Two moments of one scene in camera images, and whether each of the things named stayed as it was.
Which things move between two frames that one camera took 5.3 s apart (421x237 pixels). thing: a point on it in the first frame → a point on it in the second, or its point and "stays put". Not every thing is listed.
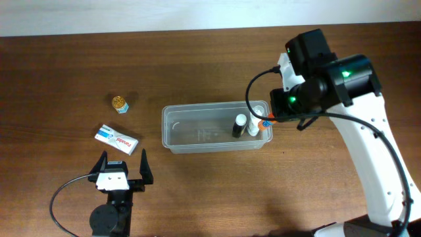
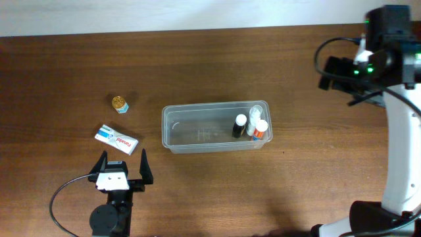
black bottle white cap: x=241 y=120 stays put
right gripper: x=278 y=107 → x=337 y=78
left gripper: x=135 y=185 stays put
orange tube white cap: x=264 y=124 → x=262 y=126
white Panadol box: x=117 y=139 stays put
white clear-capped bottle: x=253 y=128 stays put
